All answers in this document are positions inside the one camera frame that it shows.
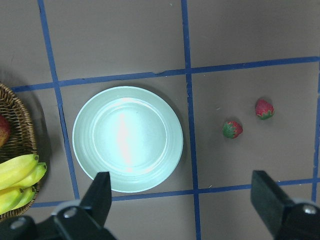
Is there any wicker fruit basket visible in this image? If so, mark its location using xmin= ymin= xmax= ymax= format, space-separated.
xmin=0 ymin=82 xmax=41 ymax=222

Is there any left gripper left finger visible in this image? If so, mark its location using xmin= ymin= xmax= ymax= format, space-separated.
xmin=79 ymin=171 xmax=112 ymax=227

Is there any strawberry plate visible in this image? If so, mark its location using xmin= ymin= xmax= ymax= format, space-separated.
xmin=222 ymin=121 xmax=243 ymax=139

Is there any red apple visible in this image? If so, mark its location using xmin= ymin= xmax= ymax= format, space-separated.
xmin=0 ymin=115 xmax=11 ymax=147

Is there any yellow banana bunch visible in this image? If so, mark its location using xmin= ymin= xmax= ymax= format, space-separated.
xmin=0 ymin=154 xmax=47 ymax=215

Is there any pale green plate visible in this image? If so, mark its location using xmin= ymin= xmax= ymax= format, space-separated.
xmin=72 ymin=86 xmax=184 ymax=193

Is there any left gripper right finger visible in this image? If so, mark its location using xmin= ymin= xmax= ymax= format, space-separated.
xmin=250 ymin=170 xmax=295 ymax=237

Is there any strawberry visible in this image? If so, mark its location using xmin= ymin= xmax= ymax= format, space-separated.
xmin=255 ymin=98 xmax=275 ymax=120

